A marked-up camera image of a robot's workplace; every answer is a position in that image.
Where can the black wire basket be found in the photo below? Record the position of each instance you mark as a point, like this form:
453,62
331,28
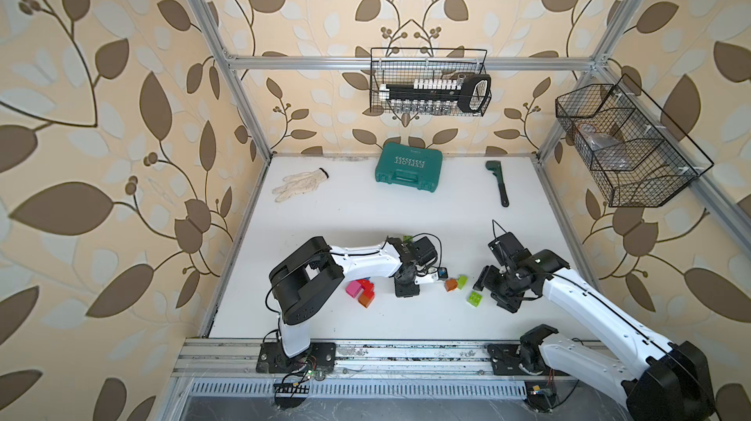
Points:
665,159
403,65

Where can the black wire basket centre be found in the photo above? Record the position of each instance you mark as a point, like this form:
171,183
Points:
403,65

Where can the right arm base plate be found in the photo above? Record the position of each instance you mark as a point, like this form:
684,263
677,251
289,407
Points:
518,360

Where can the black white socket tool set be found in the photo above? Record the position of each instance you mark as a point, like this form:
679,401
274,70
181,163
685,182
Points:
465,95

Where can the pink lego brick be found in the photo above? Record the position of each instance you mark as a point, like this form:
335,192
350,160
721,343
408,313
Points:
354,288

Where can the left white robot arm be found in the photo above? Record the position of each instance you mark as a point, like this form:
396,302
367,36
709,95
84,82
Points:
304,282

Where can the small circuit board left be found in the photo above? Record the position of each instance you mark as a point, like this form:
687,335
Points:
294,388

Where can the plastic bag in basket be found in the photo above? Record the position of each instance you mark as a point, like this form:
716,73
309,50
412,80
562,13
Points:
604,152

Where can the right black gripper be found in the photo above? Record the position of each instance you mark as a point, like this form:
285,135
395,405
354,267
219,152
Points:
485,279

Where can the small circuit board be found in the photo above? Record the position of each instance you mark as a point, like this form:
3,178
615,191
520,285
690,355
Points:
540,398
294,388

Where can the green plastic tool case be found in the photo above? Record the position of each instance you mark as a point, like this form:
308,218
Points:
414,167

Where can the lime green small lego brick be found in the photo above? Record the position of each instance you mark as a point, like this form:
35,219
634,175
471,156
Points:
474,299

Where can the black wire basket right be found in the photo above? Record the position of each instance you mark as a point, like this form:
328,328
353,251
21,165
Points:
665,159

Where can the aluminium front rail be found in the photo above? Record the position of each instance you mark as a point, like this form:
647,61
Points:
409,359

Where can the small circuit board right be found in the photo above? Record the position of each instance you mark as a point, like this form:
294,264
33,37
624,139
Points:
540,398

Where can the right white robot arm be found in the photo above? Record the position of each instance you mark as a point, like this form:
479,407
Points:
649,375

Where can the green black wrench tool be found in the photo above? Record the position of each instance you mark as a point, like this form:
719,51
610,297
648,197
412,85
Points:
496,168

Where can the red long lego brick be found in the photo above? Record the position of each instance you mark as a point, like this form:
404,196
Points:
367,286

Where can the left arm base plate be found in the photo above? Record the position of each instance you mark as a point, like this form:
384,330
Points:
319,357

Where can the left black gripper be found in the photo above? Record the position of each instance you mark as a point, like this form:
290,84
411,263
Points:
407,291

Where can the brown lego brick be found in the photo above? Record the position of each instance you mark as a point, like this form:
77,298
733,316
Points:
450,285

